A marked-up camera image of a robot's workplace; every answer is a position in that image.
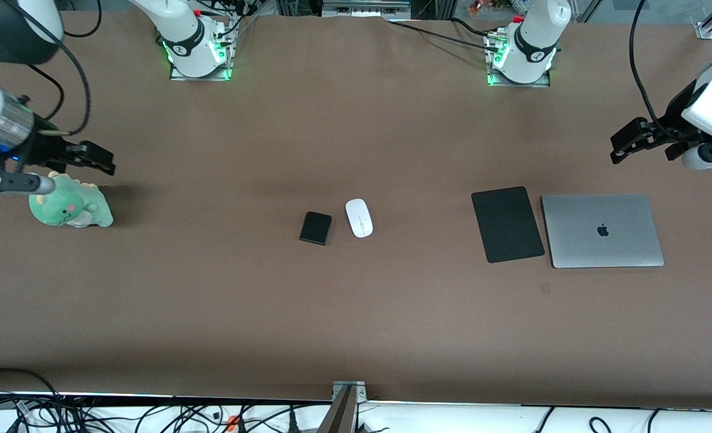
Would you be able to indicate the white computer mouse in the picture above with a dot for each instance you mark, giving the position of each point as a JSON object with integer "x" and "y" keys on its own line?
{"x": 359, "y": 218}

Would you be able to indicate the black phone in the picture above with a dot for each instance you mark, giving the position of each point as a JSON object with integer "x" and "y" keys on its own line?
{"x": 316, "y": 228}

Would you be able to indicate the metal table edge bracket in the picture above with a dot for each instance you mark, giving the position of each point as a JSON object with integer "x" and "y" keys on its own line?
{"x": 349, "y": 391}

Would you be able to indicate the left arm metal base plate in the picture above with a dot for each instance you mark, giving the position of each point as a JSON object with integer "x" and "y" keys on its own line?
{"x": 494, "y": 75}

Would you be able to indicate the green dinosaur plush toy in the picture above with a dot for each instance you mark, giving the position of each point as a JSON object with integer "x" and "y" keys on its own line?
{"x": 67, "y": 210}

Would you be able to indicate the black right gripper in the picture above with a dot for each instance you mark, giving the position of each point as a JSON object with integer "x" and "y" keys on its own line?
{"x": 44, "y": 148}

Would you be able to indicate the grey metal box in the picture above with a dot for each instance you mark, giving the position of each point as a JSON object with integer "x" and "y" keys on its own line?
{"x": 365, "y": 6}

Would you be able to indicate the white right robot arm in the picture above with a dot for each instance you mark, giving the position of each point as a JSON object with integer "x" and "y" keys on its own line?
{"x": 181, "y": 36}

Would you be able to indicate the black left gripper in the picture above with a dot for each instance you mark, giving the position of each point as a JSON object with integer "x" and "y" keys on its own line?
{"x": 672, "y": 120}

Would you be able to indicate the grey closed laptop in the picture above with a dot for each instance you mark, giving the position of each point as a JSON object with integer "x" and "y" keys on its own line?
{"x": 602, "y": 230}

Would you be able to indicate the black mouse pad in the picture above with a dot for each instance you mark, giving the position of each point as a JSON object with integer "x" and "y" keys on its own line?
{"x": 506, "y": 224}

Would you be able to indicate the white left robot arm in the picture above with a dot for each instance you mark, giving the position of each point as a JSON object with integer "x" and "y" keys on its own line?
{"x": 530, "y": 36}

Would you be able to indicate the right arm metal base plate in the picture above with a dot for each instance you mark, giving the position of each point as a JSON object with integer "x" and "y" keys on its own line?
{"x": 227, "y": 57}

